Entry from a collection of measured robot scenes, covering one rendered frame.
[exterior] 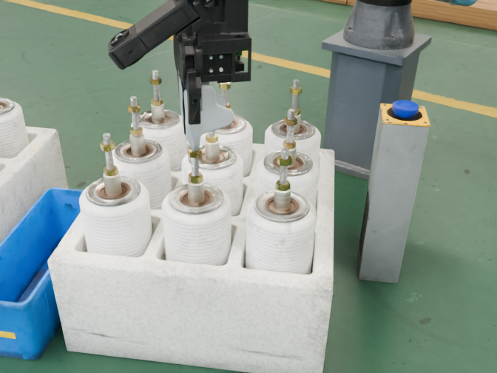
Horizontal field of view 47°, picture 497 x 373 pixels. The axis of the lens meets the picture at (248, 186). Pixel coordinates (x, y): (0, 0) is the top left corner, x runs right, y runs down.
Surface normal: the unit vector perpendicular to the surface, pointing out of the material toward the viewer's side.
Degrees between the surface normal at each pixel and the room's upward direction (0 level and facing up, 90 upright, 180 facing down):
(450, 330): 0
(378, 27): 72
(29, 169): 90
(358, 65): 90
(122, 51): 90
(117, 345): 90
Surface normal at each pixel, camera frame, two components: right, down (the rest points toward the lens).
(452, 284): 0.02, -0.85
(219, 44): 0.25, 0.51
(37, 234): 0.99, 0.07
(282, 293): -0.13, 0.52
